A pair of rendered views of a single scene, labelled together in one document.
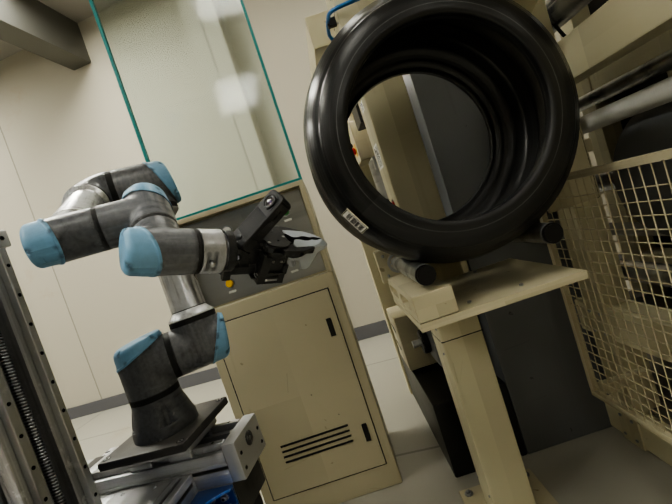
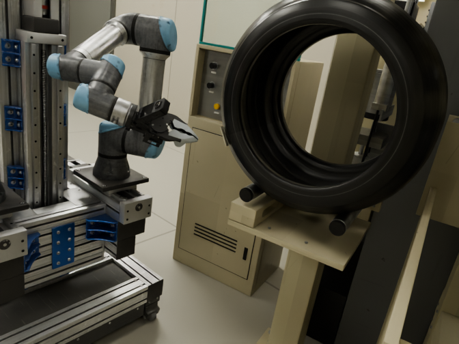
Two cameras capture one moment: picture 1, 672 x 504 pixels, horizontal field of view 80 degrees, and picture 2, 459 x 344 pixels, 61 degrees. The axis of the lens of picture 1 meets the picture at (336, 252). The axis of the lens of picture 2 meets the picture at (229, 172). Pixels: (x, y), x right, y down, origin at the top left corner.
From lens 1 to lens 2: 0.69 m
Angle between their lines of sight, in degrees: 32
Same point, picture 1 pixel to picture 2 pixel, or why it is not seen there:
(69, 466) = (54, 164)
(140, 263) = (78, 106)
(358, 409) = (248, 237)
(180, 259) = (98, 112)
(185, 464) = (105, 197)
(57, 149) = not seen: outside the picture
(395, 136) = (343, 80)
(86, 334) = (175, 66)
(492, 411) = (297, 301)
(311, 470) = (204, 248)
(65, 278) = (179, 18)
